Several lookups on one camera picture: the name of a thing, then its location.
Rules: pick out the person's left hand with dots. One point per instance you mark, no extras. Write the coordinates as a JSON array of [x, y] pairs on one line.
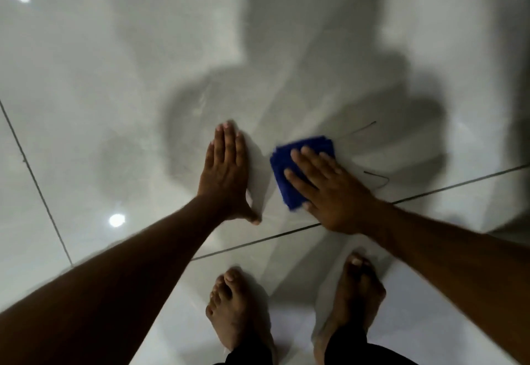
[[225, 180]]

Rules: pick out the person's right hand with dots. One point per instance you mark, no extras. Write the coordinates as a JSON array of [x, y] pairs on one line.
[[341, 201]]

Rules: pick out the person's right little finger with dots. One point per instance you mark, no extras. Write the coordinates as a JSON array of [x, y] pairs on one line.
[[331, 161]]

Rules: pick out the person's left middle finger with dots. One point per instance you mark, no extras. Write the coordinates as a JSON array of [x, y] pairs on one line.
[[230, 143]]

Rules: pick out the person's right middle finger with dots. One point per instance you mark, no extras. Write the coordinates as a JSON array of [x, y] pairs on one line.
[[308, 166]]

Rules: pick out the person's left thumb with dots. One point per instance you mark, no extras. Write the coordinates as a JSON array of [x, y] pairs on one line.
[[252, 213]]

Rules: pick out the person's right thumb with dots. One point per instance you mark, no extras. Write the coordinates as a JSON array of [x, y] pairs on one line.
[[308, 206]]

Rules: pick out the person's left little finger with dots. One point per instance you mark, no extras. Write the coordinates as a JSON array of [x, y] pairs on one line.
[[210, 154]]

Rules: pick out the blue cleaning cloth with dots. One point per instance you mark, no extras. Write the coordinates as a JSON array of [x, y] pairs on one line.
[[285, 161]]

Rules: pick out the person's left forearm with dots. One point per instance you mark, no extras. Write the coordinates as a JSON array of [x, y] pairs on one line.
[[116, 286]]

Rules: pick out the person's right forearm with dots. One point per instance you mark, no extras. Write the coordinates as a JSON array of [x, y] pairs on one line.
[[459, 261]]

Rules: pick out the person's left foot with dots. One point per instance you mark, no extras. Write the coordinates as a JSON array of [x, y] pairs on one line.
[[234, 315]]

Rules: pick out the person's foot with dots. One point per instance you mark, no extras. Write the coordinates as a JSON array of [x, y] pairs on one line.
[[356, 298], [234, 315]]

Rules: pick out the person's right foot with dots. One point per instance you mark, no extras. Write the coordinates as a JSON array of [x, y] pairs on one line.
[[356, 298]]

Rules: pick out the black trousers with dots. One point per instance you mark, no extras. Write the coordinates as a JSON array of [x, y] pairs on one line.
[[356, 350]]

